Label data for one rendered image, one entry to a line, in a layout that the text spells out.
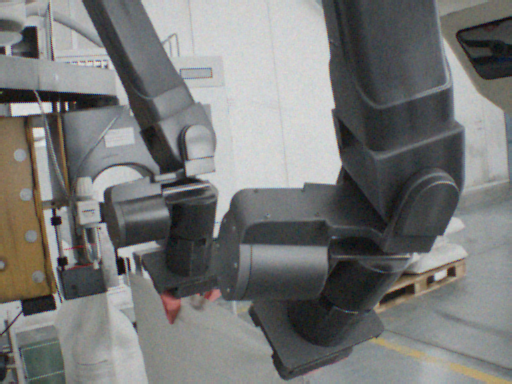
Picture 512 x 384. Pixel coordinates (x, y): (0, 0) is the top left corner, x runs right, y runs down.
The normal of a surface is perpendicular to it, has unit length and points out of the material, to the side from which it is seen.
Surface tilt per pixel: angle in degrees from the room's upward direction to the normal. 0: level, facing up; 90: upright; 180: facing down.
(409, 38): 111
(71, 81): 90
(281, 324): 45
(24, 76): 90
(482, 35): 130
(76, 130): 90
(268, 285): 119
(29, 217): 90
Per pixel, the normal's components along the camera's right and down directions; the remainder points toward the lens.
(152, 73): 0.41, -0.15
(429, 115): 0.29, 0.51
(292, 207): 0.14, -0.85
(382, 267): 0.27, -0.68
